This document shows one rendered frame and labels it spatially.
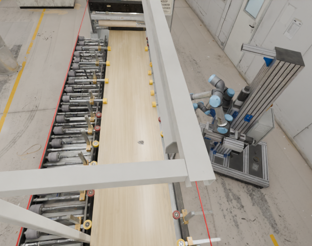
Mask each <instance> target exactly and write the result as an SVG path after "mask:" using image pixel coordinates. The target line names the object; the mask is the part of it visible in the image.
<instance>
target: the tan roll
mask: <svg viewBox="0 0 312 246"><path fill-rule="evenodd" d="M94 24H99V26H112V27H136V25H146V24H145V23H136V21H134V20H98V22H94Z"/></svg>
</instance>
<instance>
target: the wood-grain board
mask: <svg viewBox="0 0 312 246"><path fill-rule="evenodd" d="M108 46H110V47H111V51H108V52H107V61H110V66H107V65H106V73H105V78H108V79H109V83H105V84H104V95H103V98H107V103H103V106H102V116H101V127H100V138H99V148H98V159H97V165H100V164H120V163H134V162H147V161H162V160H164V154H163V148H162V141H161V134H160V128H159V121H158V115H157V108H156V107H152V102H155V101H156V100H155V95H151V94H150V91H151V90H154V86H153V84H151V85H149V80H152V75H148V70H151V67H150V65H149V64H150V60H149V53H148V51H145V47H147V40H146V34H145V33H109V41H108ZM141 140H142V141H144V145H141V144H139V143H138V142H139V141H141ZM90 246H177V242H176V233H175V227H174V220H173V214H172V207H171V200H170V194H169V187H168V183H164V184H148V185H137V186H126V187H114V188H103V189H95V196H94V207H93V217H92V228H91V239H90Z"/></svg>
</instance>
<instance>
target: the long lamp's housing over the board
mask: <svg viewBox="0 0 312 246"><path fill-rule="evenodd" d="M142 6H143V12H144V18H145V24H146V30H147V37H148V43H149V49H150V55H151V61H152V68H153V74H154V80H155V86H156V94H157V101H158V107H159V113H160V119H161V125H162V132H163V138H164V144H165V154H170V153H179V151H178V147H177V142H176V135H175V131H174V126H173V121H172V116H171V112H170V107H169V102H168V97H167V92H166V88H165V83H164V78H163V74H162V69H161V64H160V59H159V54H158V50H157V45H156V39H155V34H154V29H153V24H152V20H151V15H150V10H149V5H148V1H147V0H142Z"/></svg>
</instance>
